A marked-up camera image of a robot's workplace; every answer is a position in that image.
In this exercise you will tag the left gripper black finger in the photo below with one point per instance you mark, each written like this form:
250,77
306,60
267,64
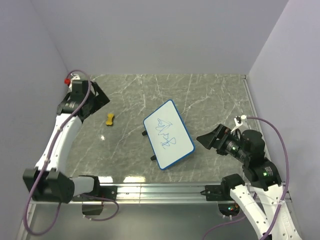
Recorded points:
100,98
86,110

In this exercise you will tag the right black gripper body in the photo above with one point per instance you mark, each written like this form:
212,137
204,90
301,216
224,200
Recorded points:
229,144

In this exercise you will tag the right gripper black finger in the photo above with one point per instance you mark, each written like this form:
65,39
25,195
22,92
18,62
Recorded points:
209,136
213,144

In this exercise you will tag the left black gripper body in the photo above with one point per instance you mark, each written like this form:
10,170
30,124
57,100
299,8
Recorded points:
90,101

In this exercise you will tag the yellow whiteboard eraser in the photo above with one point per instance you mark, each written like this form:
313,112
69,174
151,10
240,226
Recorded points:
110,119

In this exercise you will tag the blue framed whiteboard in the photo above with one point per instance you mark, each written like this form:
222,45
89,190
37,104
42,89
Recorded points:
168,135

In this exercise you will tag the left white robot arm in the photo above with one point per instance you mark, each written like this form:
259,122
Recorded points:
47,181

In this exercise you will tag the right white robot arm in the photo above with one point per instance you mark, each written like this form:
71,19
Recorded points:
266,208

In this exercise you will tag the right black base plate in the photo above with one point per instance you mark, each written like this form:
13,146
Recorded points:
217,192

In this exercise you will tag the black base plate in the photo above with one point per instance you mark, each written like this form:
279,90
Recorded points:
217,192
105,191

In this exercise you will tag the aluminium mounting rail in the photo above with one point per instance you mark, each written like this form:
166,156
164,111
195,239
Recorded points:
163,193

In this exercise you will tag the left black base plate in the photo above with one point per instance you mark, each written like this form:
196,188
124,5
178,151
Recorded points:
105,191

